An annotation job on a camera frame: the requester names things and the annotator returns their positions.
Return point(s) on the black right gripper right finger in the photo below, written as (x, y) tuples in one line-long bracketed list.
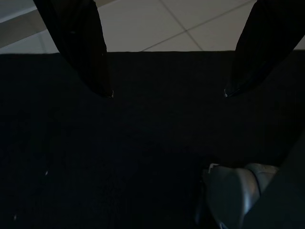
[(262, 43)]

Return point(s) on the black floor mat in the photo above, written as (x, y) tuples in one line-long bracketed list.
[(119, 143)]

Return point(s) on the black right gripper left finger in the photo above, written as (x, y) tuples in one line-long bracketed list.
[(81, 47)]

